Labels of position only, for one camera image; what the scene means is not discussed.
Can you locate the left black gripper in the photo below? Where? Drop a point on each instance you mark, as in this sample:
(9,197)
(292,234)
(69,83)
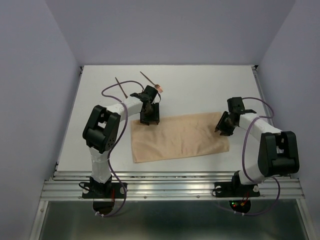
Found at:
(149,119)

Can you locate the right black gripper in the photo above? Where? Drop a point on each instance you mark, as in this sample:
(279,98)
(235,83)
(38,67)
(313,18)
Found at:
(222,126)

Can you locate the peach satin napkin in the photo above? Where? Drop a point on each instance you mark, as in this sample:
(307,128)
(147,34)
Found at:
(177,137)

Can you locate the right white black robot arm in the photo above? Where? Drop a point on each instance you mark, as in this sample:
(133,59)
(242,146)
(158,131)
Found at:
(277,153)

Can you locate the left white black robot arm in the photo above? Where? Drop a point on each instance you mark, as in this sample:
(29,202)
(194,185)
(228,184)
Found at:
(103,130)

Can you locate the copper fork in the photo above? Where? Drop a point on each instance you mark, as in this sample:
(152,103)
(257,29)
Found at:
(155,85)

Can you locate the copper knife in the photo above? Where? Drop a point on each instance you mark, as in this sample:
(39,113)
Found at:
(121,88)

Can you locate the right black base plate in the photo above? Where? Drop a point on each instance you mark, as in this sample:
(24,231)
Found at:
(226,189)

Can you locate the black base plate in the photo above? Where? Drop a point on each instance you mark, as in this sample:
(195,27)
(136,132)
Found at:
(226,189)
(110,190)

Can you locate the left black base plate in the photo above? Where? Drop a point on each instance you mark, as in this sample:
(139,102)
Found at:
(110,190)

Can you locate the aluminium rail frame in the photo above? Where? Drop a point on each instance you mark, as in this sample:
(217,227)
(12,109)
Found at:
(168,199)

